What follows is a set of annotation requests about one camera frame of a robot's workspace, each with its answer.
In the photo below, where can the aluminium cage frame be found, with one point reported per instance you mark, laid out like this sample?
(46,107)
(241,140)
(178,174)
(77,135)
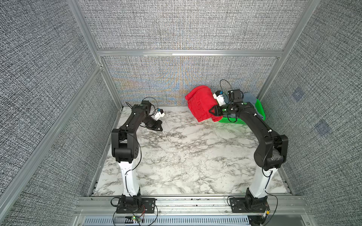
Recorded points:
(49,59)

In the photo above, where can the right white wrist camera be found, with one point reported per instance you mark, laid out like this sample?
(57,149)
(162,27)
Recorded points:
(219,97)

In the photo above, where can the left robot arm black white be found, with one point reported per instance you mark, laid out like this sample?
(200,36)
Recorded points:
(126,147)

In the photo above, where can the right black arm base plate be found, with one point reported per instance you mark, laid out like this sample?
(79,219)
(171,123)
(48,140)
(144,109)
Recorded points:
(249,205)

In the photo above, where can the red long pants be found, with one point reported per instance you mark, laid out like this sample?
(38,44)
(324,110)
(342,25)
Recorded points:
(200,100)

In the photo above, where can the green plastic basket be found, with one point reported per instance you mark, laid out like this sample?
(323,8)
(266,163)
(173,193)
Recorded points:
(237,120)

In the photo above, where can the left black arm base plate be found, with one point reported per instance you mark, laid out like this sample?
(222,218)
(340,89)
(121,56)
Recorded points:
(141,204)

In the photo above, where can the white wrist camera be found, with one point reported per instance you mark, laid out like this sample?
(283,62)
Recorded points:
(219,97)
(159,114)

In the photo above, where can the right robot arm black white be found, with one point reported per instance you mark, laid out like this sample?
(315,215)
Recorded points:
(269,156)

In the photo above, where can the white slotted cable duct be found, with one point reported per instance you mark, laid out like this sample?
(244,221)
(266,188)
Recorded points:
(169,221)

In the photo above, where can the aluminium front rail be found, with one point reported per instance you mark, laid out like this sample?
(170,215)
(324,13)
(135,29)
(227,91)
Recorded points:
(280,204)

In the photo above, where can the folded grey-blue cloth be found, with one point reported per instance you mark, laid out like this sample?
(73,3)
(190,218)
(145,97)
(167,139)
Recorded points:
(248,97)

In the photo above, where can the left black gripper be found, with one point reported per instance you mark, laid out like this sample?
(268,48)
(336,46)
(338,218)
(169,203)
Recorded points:
(155,127)

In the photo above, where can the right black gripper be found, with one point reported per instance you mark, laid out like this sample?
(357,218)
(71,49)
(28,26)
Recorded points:
(217,112)

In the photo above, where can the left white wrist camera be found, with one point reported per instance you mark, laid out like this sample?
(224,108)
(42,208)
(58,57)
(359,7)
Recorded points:
(159,114)

